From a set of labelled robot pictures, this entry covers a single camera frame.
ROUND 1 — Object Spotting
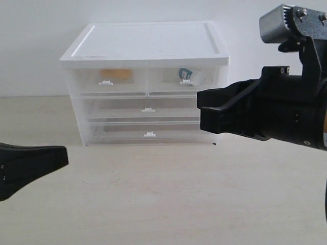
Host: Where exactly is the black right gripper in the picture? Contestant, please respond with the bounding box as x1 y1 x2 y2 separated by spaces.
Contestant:
196 66 326 151

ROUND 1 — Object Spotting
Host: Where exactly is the white pill bottle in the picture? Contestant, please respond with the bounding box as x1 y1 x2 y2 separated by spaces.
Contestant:
178 67 205 86

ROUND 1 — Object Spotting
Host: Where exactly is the yellow wedge block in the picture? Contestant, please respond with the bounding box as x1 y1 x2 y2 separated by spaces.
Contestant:
100 69 132 80

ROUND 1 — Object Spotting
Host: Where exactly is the middle wide clear drawer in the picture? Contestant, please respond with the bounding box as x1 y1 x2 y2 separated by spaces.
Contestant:
82 97 200 119

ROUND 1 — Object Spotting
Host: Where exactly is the wide clear drawer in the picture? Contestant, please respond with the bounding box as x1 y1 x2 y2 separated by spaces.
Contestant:
83 121 218 145
82 97 200 119

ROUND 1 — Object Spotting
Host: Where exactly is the bottom wide clear drawer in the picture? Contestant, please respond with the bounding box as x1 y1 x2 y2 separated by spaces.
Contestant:
83 121 218 145

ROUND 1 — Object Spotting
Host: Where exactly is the white plastic drawer cabinet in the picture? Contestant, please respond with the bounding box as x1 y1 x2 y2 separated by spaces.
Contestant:
60 21 230 146

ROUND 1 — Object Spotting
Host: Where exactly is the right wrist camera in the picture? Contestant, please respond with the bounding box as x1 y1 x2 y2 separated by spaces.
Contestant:
259 4 326 84

